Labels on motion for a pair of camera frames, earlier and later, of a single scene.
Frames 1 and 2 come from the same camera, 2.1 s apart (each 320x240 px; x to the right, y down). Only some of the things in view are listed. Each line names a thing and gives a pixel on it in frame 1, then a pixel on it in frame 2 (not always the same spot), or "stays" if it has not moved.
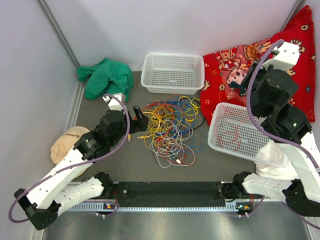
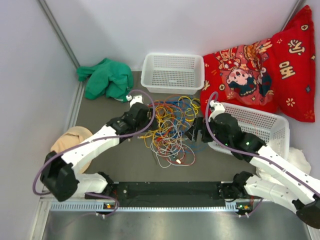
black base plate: [175, 194] stays
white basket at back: [173, 73] stays
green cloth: [106, 77] stays
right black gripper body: [246, 80] to [201, 124]
